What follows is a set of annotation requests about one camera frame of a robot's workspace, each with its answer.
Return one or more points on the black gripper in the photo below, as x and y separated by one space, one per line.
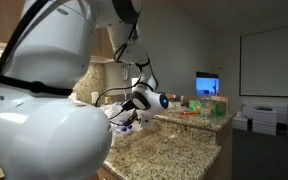
134 117

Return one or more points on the clear plastic bag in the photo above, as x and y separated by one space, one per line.
112 111

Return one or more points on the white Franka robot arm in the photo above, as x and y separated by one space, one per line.
50 133

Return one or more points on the white bowl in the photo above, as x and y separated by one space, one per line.
175 103

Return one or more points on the orange marker pen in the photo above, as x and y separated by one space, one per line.
188 113

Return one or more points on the flat screen television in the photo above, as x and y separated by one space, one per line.
207 87

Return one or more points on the green floral tissue box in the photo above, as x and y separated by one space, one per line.
219 107

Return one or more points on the white projector screen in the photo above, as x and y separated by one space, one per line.
274 63

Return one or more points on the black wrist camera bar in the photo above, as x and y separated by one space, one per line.
128 106

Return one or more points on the white wall outlet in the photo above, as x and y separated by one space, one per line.
95 97

